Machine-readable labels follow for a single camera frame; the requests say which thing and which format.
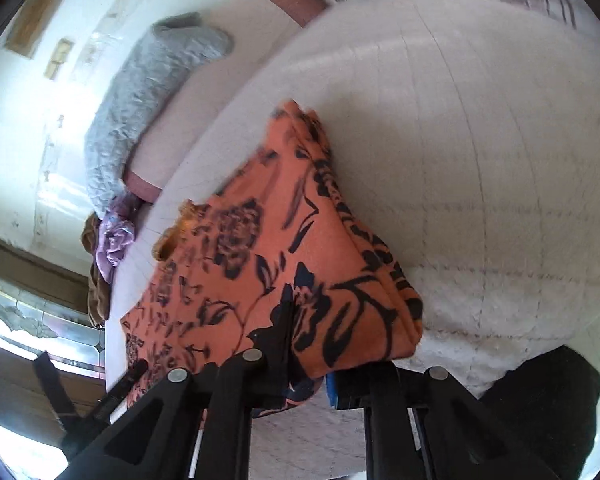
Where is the orange black floral garment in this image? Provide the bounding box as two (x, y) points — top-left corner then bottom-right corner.
(121, 101), (422, 408)

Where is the black knee clothing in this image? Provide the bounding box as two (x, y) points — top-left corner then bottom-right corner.
(480, 346), (600, 479)

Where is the black left gripper body far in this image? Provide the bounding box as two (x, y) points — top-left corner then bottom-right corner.
(32, 350), (150, 461)

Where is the brown garment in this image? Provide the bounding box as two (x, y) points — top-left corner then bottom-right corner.
(81, 212), (111, 328)

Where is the purple floral cloth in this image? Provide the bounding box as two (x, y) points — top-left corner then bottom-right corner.
(94, 191), (142, 284)

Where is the grey quilted blanket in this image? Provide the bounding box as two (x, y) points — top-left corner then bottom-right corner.
(84, 12), (234, 218)

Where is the pink maroon headboard cushion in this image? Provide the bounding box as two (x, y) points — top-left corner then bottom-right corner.
(122, 0), (329, 203)

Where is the small wall frame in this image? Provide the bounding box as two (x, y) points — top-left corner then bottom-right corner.
(44, 38), (74, 80)

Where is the framed wall picture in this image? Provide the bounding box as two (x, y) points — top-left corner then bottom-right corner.
(4, 0), (62, 58)

